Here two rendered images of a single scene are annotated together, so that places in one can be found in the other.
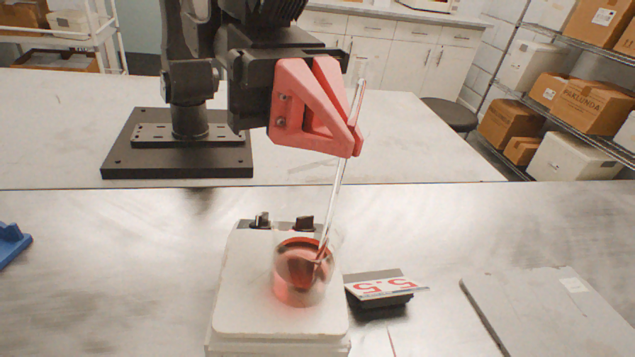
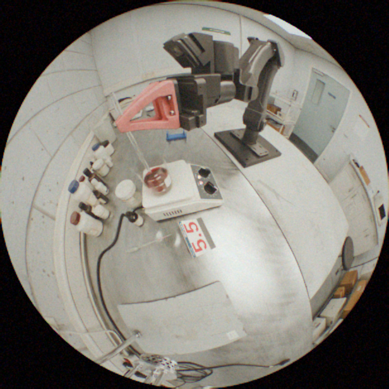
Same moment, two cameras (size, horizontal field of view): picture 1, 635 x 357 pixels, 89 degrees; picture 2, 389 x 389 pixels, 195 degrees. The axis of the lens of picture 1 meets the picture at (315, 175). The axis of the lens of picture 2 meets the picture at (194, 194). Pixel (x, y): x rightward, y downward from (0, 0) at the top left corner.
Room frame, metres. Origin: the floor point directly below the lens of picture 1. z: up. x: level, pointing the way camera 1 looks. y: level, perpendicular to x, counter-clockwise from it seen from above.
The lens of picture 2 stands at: (0.27, -0.15, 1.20)
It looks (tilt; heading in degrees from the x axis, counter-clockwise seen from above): 60 degrees down; 90
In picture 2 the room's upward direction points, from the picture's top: 6 degrees counter-clockwise
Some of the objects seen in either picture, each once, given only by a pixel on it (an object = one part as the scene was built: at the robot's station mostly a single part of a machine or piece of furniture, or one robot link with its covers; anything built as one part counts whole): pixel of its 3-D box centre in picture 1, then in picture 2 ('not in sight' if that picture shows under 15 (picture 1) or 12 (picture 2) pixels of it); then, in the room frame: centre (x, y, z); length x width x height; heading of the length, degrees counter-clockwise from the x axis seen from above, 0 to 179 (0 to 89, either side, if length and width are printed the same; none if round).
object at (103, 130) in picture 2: not in sight; (104, 134); (-0.26, 0.48, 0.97); 0.18 x 0.13 x 0.15; 105
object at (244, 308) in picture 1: (283, 277); (165, 181); (0.20, 0.01, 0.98); 0.12 x 0.12 x 0.01; 9
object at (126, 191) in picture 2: not in sight; (131, 195); (0.08, 0.01, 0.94); 0.06 x 0.06 x 0.08
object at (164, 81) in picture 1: (189, 85); (254, 122); (0.53, 0.24, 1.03); 0.09 x 0.06 x 0.06; 128
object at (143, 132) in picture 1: (189, 117); (251, 134); (0.53, 0.25, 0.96); 0.20 x 0.07 x 0.08; 110
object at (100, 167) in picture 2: not in sight; (101, 168); (-0.14, 0.19, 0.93); 0.06 x 0.06 x 0.07
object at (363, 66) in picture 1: (362, 72); (350, 208); (2.80, -0.24, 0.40); 0.24 x 0.01 x 0.30; 108
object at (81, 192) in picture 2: not in sight; (83, 194); (-0.13, 0.03, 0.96); 0.07 x 0.07 x 0.13
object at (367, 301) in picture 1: (382, 282); (197, 235); (0.27, -0.11, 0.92); 0.09 x 0.06 x 0.04; 109
